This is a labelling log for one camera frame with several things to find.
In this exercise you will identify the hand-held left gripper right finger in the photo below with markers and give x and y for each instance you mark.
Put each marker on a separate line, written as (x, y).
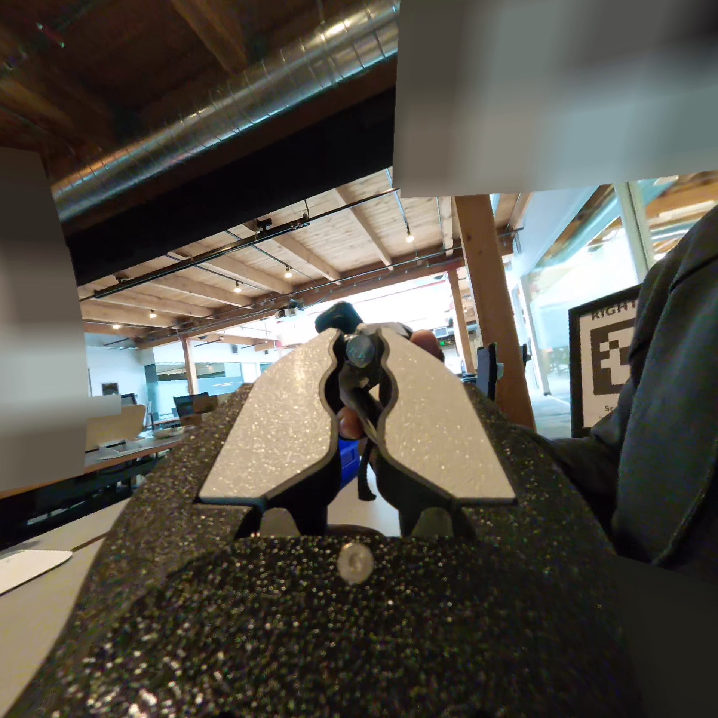
(443, 432)

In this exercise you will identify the person's right hand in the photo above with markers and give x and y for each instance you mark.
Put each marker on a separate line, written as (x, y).
(426, 342)

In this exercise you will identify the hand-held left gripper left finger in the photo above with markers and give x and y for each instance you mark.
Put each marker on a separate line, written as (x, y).
(281, 432)

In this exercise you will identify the wooden pillar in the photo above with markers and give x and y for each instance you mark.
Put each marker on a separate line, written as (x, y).
(494, 314)

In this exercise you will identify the steel hex bolt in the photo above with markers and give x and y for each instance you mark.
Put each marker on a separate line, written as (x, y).
(361, 348)

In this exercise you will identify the blue plastic bin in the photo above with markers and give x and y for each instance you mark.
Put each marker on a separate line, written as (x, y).
(349, 462)

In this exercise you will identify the white poster stand base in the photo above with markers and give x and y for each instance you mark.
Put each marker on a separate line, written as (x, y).
(28, 569)

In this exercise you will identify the metal ventilation duct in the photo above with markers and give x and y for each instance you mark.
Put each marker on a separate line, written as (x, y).
(224, 107)

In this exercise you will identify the black framed marker sign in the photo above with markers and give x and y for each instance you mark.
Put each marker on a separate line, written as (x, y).
(606, 359)

